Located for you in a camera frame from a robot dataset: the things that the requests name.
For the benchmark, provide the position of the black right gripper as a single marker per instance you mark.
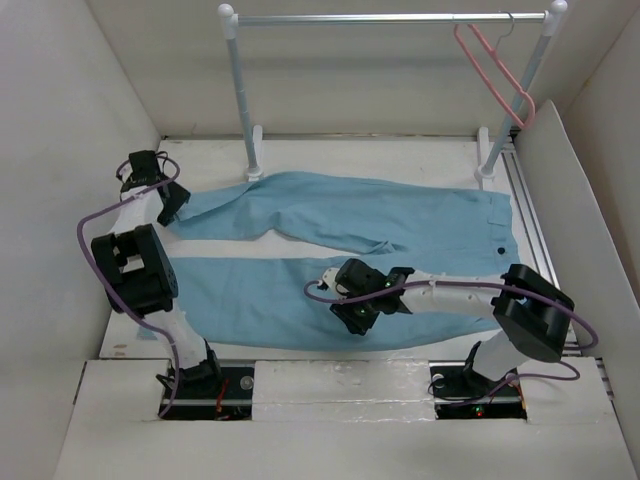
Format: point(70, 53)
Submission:
point(354, 322)

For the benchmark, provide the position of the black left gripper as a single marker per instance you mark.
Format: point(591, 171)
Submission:
point(178, 199)

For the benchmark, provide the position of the light blue trousers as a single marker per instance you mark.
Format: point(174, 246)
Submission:
point(260, 302)

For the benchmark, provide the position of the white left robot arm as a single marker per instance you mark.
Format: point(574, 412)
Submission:
point(132, 260)

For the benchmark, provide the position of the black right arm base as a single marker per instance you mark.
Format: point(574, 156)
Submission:
point(460, 393)

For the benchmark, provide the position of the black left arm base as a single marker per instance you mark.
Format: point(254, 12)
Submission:
point(228, 399)

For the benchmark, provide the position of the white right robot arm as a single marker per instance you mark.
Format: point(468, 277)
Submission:
point(533, 316)

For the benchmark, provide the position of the white metal clothes rack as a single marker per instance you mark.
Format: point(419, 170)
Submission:
point(520, 112)

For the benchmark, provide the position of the aluminium side rail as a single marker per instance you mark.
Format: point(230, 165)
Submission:
point(532, 245)

